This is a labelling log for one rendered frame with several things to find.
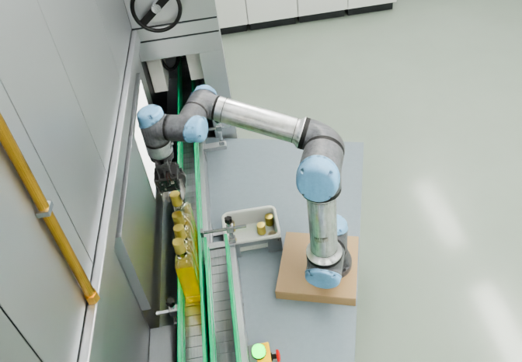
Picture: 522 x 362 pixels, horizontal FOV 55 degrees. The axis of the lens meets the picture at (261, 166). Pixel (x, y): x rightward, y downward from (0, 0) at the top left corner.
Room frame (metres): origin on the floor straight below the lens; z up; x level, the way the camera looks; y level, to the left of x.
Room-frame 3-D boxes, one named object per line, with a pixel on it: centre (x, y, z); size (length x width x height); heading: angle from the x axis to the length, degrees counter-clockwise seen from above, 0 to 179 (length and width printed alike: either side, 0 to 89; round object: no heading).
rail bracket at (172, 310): (0.94, 0.35, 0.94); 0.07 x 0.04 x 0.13; 92
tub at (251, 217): (1.37, 0.07, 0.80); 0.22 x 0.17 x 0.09; 92
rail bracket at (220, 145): (1.89, 0.19, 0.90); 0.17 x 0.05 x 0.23; 92
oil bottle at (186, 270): (1.04, 0.28, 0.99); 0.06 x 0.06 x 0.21; 1
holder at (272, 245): (1.37, 0.10, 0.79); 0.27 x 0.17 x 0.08; 92
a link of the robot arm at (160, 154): (1.19, 0.29, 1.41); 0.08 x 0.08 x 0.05
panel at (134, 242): (1.38, 0.43, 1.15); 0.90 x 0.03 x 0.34; 2
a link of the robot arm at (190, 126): (1.17, 0.19, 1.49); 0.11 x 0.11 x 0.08; 71
